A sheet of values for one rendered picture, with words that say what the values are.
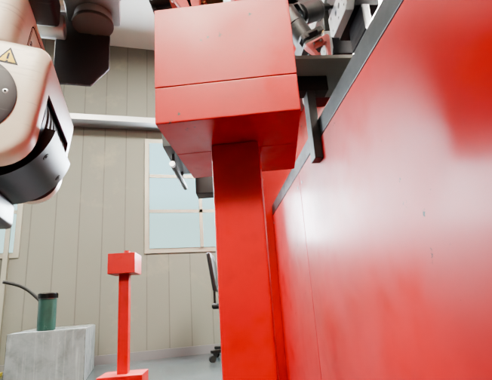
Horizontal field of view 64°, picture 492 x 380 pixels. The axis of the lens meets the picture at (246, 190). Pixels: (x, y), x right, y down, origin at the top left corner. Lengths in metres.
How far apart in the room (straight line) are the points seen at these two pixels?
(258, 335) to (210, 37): 0.34
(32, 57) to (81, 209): 3.78
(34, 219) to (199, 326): 1.95
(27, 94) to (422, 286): 0.55
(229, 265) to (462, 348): 0.27
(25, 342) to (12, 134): 2.77
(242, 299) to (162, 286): 3.74
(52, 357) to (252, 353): 2.81
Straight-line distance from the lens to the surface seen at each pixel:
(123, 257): 2.49
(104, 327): 4.18
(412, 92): 0.55
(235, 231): 0.46
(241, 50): 0.47
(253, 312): 0.46
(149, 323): 4.18
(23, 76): 0.58
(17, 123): 0.55
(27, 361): 3.25
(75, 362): 3.20
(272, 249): 1.74
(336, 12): 1.23
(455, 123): 0.47
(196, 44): 0.49
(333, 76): 1.04
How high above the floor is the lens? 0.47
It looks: 16 degrees up
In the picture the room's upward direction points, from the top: 4 degrees counter-clockwise
